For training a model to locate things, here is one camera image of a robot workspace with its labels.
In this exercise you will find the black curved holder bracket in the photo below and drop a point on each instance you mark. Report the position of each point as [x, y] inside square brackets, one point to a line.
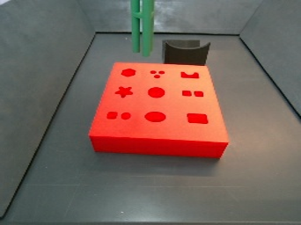
[185, 52]

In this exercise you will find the red shape sorter block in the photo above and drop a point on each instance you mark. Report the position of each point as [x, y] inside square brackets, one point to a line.
[159, 110]

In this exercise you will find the green three prong peg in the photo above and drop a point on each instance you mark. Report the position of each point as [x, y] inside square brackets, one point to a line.
[142, 26]

